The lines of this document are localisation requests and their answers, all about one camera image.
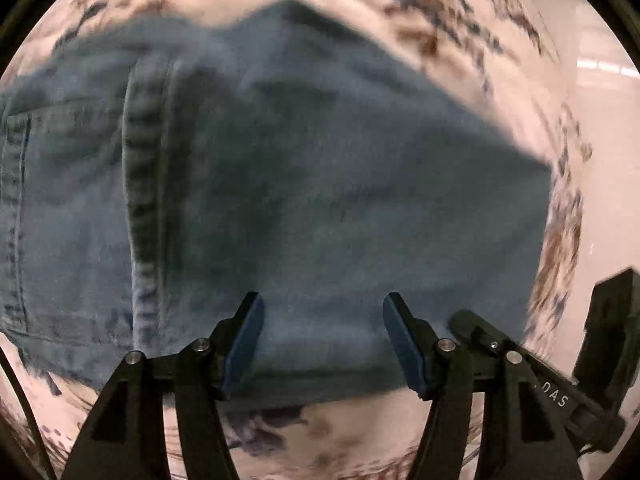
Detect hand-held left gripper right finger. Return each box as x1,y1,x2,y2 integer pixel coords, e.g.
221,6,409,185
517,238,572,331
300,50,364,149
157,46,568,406
382,292,583,480

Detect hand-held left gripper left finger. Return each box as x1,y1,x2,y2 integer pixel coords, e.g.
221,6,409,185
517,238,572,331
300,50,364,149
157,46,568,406
60,291,265,480

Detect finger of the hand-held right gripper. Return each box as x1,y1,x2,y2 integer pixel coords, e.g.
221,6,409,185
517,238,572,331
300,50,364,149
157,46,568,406
447,309,531,361

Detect blue denim pants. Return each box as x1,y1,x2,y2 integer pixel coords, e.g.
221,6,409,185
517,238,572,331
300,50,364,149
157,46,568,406
0,0,553,406

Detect white headboard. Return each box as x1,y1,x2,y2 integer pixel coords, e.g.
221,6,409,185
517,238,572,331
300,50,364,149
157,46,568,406
530,0,640,341

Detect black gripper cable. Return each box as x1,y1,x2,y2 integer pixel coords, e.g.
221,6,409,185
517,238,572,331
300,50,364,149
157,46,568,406
0,347,57,480

